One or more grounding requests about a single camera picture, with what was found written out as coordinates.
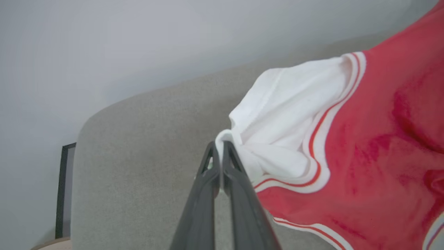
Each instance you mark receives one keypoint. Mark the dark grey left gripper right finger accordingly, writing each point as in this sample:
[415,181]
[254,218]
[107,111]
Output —
[242,215]

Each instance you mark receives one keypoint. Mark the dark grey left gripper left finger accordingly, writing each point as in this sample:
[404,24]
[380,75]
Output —
[201,208]

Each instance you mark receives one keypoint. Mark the grey fabric sofa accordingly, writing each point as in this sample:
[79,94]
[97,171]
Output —
[138,156]

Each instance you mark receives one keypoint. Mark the red and white jersey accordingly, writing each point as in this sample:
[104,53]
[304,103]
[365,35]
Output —
[364,139]

